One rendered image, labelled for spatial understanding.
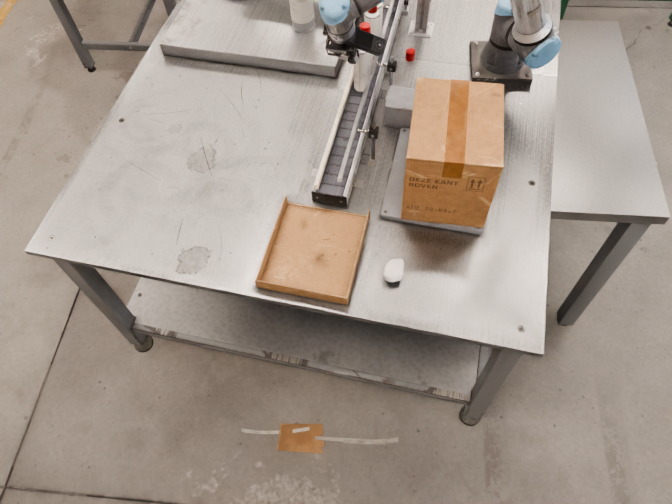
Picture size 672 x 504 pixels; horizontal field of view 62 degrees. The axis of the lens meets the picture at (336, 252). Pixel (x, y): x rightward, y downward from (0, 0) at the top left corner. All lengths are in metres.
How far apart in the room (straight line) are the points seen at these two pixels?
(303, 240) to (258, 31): 0.92
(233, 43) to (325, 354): 1.20
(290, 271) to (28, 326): 1.53
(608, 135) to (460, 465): 1.27
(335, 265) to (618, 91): 1.17
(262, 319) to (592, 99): 1.42
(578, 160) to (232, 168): 1.09
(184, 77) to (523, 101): 1.20
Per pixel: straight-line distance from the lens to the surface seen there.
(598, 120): 2.07
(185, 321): 2.28
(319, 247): 1.61
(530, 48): 1.90
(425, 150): 1.45
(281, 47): 2.15
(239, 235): 1.68
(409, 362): 2.11
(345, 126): 1.84
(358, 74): 1.90
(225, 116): 2.00
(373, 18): 1.99
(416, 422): 2.28
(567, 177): 1.87
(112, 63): 3.78
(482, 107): 1.58
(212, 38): 2.25
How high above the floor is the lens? 2.20
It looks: 58 degrees down
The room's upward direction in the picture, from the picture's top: 5 degrees counter-clockwise
